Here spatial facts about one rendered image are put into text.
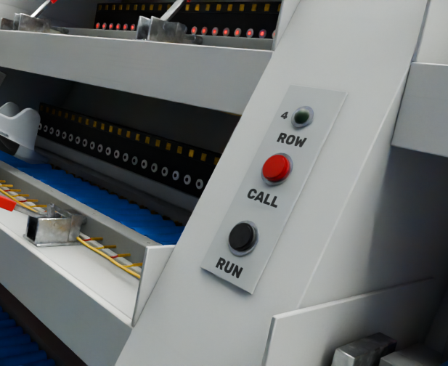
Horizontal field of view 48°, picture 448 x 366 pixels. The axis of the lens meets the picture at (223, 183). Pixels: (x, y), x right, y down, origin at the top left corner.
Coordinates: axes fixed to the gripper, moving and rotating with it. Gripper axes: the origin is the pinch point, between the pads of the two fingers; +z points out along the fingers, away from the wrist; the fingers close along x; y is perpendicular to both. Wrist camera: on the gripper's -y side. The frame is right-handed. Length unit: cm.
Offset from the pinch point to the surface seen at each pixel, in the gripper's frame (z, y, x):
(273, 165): -8.8, 5.4, -42.4
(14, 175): -3.9, -2.3, -6.4
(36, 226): -7.4, -4.8, -21.0
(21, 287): -7.4, -9.6, -23.2
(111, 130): 7.0, 8.1, -2.6
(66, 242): -5.3, -5.0, -22.9
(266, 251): -8.5, 0.9, -44.1
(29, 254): -8.4, -6.8, -23.6
